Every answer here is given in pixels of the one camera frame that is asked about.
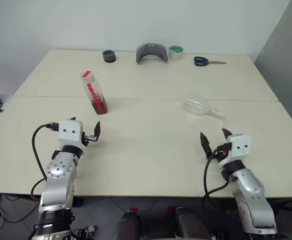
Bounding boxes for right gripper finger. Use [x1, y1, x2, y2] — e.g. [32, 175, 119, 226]
[200, 132, 213, 159]
[221, 128, 233, 144]

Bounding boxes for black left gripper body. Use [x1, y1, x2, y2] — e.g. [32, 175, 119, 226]
[82, 131, 98, 148]

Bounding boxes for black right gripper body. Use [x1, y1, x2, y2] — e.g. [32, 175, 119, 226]
[211, 142, 233, 164]

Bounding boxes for plastic bottle with red label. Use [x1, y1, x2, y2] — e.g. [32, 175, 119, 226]
[80, 70, 109, 116]

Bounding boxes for clear wine glass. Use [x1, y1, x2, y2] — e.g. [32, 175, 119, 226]
[183, 94, 226, 120]

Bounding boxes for black round cap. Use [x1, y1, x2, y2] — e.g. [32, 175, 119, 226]
[103, 49, 117, 64]

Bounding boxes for dark rounded shape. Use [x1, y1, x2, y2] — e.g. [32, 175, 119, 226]
[174, 206, 212, 240]
[111, 210, 142, 240]

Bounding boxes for grey curved visor band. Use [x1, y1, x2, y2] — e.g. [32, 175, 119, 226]
[135, 42, 168, 65]

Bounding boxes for grey partition panel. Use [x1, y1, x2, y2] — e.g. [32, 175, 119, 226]
[251, 0, 292, 141]

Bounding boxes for tape roll with green core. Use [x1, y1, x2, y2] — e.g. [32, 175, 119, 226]
[167, 44, 185, 62]

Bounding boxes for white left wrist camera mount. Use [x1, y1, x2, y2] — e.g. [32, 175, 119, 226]
[58, 120, 88, 152]

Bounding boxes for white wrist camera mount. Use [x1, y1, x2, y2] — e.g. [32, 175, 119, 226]
[217, 133, 252, 169]
[58, 120, 88, 152]

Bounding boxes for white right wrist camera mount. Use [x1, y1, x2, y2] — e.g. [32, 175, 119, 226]
[217, 133, 252, 169]

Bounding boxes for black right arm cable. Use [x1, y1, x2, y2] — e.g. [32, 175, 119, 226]
[201, 149, 233, 240]

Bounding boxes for blue-handled scissors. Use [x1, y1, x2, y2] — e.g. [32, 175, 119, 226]
[193, 56, 227, 68]

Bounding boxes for thin black floor cable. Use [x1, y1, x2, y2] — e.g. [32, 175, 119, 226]
[0, 194, 40, 224]

